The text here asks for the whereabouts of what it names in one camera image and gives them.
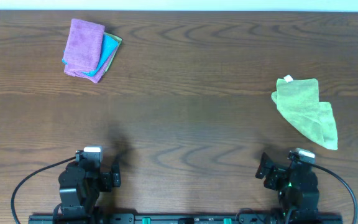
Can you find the light green microfiber cloth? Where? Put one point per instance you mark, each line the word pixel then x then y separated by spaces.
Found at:
pixel 298 102

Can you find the purple folded cloth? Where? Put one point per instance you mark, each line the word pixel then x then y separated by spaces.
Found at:
pixel 83 48
pixel 99 74

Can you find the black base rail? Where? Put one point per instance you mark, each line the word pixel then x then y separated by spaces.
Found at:
pixel 128 218

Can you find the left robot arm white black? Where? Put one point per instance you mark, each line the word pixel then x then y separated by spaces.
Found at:
pixel 80 186

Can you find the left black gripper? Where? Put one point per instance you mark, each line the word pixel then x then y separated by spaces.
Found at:
pixel 106 181

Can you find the green folded cloth under stack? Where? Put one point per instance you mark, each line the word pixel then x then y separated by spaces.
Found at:
pixel 113 45

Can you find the purple folded cloth at bottom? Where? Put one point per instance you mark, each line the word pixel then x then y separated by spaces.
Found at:
pixel 99 74

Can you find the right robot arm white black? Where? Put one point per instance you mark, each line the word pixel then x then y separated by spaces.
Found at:
pixel 297 187

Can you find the purple folded cloth on top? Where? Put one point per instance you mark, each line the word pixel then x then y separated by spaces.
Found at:
pixel 83 48

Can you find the blue folded cloth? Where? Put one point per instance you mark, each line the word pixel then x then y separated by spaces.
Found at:
pixel 102 59

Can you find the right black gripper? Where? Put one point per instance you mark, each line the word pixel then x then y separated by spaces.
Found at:
pixel 271 173

